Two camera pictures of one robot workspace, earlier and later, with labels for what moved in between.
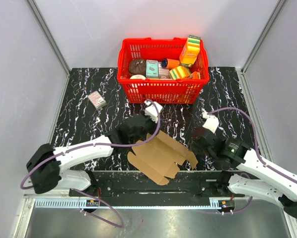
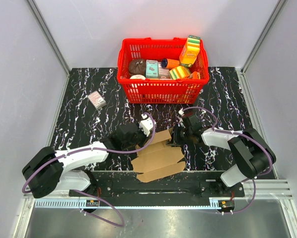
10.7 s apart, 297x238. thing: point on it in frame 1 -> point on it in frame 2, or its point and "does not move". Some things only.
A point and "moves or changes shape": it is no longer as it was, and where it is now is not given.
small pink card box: [96, 99] does not move
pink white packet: [163, 73] does not move
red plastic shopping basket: [159, 91] does not move
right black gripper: [194, 148] -> [175, 137]
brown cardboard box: [157, 158] moves or changes shape
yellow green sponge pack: [190, 51] does not move
